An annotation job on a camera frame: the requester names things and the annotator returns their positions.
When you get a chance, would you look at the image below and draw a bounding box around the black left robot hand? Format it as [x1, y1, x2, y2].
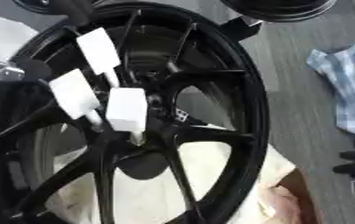
[13, 57, 55, 81]

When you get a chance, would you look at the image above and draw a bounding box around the black round wheel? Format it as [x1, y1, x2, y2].
[219, 0, 338, 24]
[9, 0, 61, 16]

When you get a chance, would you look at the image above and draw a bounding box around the black spoked wheel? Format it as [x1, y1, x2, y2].
[0, 0, 273, 224]

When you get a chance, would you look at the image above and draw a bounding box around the brown cardboard box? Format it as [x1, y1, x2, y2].
[269, 167, 324, 224]

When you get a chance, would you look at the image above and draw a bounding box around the blue white checked cloth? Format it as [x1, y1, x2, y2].
[304, 38, 355, 142]

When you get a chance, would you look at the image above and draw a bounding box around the black wheel stand bracket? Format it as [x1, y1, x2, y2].
[219, 16, 265, 42]

